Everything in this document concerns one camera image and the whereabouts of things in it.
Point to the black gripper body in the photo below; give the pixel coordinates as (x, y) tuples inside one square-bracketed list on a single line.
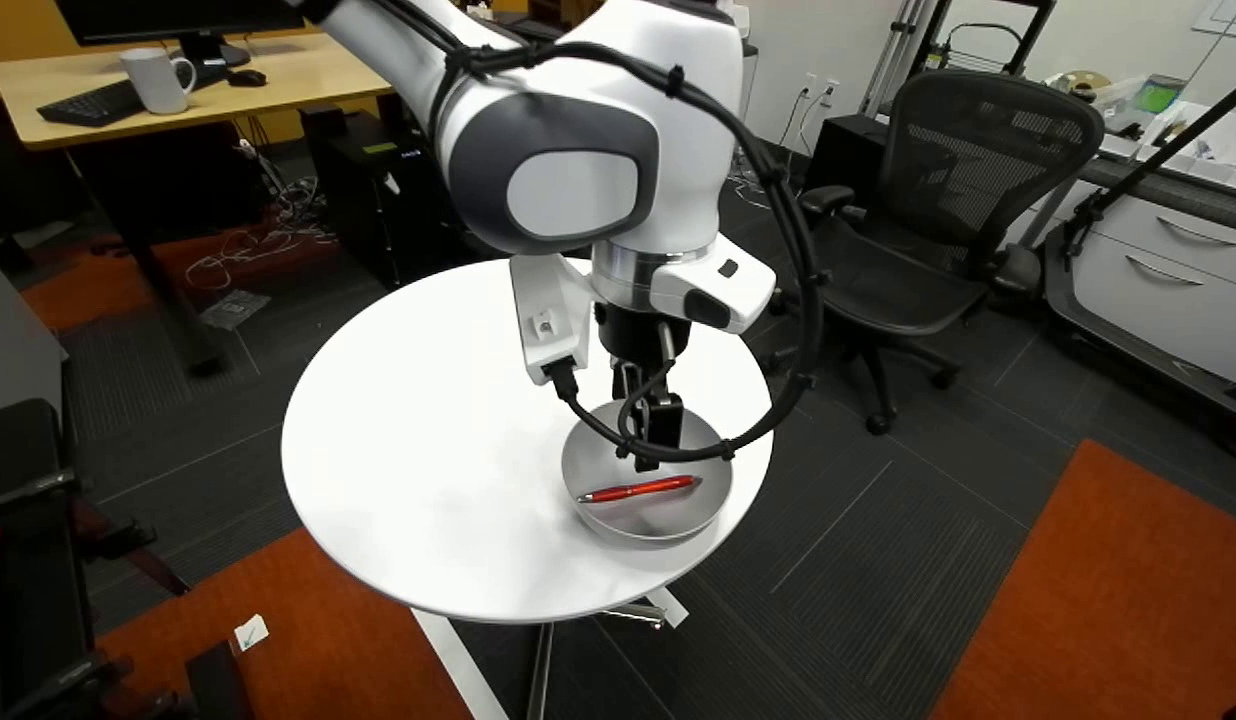
[(639, 345)]

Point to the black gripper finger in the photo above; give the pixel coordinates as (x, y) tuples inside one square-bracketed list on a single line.
[(635, 428), (667, 425)]

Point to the red ballpoint pen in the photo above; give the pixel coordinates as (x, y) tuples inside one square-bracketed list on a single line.
[(641, 491)]

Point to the silver metal bowl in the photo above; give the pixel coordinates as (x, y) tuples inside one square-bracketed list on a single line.
[(641, 524)]

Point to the black computer tower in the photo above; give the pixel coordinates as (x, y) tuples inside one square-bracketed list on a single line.
[(360, 187)]

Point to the grey floor box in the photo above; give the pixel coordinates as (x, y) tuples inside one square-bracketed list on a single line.
[(233, 310)]

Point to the black mesh office chair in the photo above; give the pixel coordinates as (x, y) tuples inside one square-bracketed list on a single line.
[(1003, 146)]

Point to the white paper tag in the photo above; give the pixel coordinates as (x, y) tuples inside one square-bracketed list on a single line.
[(250, 634)]

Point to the wooden office desk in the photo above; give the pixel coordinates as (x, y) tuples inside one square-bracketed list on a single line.
[(283, 74)]

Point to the black computer mouse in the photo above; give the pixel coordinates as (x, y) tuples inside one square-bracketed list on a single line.
[(245, 78)]

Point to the black floor object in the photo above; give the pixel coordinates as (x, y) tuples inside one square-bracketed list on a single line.
[(218, 686)]

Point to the white drawer cabinet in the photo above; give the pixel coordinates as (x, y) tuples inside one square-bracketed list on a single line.
[(1160, 284)]

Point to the black slanted pole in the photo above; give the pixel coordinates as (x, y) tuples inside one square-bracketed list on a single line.
[(1149, 161)]

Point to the white mug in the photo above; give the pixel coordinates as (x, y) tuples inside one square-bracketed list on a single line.
[(156, 81)]

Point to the black computer monitor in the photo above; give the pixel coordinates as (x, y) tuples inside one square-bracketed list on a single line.
[(177, 14)]

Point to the green desk item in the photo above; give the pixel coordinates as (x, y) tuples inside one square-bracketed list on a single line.
[(1160, 93)]

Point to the black keyboard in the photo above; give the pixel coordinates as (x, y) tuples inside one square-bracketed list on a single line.
[(91, 106)]

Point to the dark side cabinet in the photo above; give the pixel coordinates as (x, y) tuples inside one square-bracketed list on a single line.
[(18, 345)]

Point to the black chair with armrest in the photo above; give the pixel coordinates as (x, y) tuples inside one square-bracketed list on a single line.
[(28, 585)]

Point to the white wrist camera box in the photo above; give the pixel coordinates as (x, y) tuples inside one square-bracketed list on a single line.
[(543, 314)]

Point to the black box by wall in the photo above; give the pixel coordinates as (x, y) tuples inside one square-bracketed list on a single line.
[(850, 148)]

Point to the white wall outlet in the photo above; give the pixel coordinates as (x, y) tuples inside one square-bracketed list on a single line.
[(817, 91)]

